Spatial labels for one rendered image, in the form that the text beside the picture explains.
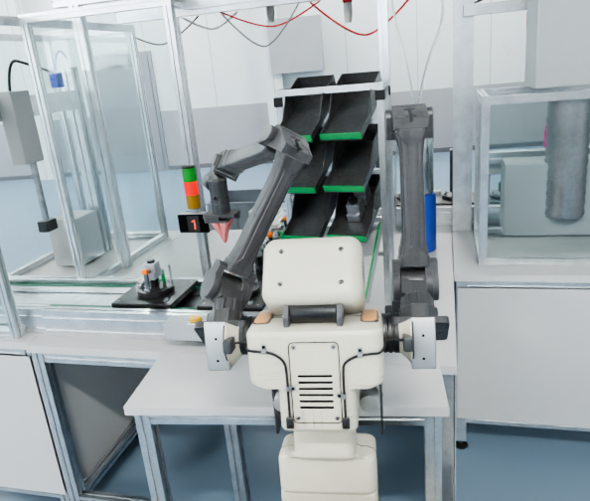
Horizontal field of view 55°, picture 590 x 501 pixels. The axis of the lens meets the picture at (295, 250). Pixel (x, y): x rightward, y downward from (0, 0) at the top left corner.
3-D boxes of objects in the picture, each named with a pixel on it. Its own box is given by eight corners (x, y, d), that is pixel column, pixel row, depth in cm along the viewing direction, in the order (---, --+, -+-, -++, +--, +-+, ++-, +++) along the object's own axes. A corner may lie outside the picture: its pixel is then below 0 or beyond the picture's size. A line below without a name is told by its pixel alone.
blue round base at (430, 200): (436, 253, 256) (435, 196, 247) (401, 253, 260) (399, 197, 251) (436, 243, 270) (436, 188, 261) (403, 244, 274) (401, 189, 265)
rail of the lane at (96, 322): (274, 345, 186) (271, 315, 183) (46, 335, 209) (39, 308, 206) (279, 337, 191) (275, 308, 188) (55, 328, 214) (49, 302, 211)
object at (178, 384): (449, 417, 147) (449, 407, 146) (124, 416, 160) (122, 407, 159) (425, 305, 212) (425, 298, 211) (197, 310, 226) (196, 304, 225)
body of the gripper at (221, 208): (211, 215, 178) (208, 192, 176) (240, 214, 176) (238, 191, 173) (203, 221, 172) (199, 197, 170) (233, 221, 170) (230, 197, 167)
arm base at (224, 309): (193, 327, 124) (245, 326, 122) (198, 295, 128) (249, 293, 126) (204, 344, 131) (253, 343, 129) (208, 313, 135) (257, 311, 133)
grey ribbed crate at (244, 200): (292, 234, 391) (289, 201, 383) (209, 235, 407) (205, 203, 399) (306, 217, 429) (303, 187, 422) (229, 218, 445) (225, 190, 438)
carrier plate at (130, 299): (171, 309, 199) (170, 304, 198) (111, 308, 205) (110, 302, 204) (199, 283, 221) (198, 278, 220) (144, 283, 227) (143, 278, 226)
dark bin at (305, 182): (316, 194, 175) (310, 175, 170) (278, 193, 180) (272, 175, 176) (341, 142, 193) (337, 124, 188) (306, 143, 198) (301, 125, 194)
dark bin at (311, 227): (320, 243, 180) (315, 226, 175) (283, 241, 185) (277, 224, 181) (344, 188, 198) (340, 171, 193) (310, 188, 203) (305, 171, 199)
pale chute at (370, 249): (368, 303, 181) (366, 298, 177) (331, 299, 186) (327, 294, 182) (383, 226, 191) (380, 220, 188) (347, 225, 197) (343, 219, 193)
